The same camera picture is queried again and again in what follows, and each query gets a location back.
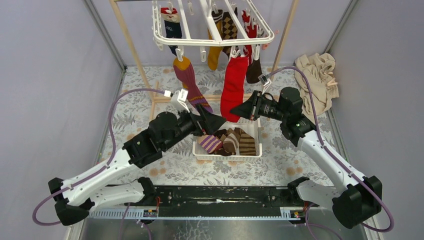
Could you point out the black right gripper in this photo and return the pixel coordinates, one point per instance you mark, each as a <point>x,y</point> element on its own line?
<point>250,109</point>

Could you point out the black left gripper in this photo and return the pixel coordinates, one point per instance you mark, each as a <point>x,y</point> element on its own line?
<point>206,123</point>

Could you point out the purple striped beige sock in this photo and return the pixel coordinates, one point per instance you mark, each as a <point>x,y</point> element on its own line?
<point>209,143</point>

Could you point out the tan brown sock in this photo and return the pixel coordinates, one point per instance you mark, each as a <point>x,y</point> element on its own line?
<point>231,141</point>

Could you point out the brown cream striped sock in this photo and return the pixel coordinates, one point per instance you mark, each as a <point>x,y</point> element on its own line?
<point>247,145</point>

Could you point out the dark brown sock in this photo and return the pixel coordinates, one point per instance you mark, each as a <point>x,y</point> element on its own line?
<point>254,71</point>

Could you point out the maroon purple striped sock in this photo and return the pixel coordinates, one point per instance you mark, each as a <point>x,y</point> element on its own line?
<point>185,73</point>

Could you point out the red white striped sock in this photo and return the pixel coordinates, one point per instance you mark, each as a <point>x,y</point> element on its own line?
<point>251,29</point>

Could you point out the brown argyle sock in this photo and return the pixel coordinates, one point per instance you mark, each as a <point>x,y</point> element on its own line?
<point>221,134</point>
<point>229,29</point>

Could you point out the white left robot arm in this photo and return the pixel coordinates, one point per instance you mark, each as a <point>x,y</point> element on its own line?
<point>75,198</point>

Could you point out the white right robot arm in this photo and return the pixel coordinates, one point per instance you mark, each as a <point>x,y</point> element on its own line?
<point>353,198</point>

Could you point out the white clip sock hanger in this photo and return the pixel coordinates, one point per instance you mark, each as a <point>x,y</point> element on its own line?
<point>205,8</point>

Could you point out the white plastic basket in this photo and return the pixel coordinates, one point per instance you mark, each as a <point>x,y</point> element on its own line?
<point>252,128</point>

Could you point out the wooden clothes rack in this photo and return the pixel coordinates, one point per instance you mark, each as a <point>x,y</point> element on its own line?
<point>136,57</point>

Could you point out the mustard yellow striped sock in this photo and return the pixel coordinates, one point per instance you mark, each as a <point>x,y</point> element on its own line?
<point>215,51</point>

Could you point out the beige crumpled cloth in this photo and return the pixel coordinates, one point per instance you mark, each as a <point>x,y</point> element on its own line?
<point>319,71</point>

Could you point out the navy blue sock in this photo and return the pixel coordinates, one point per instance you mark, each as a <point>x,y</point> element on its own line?
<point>171,23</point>

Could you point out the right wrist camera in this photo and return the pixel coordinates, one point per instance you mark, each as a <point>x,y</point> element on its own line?
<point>266,82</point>

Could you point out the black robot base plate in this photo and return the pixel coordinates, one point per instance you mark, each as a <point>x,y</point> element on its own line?
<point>222,201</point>

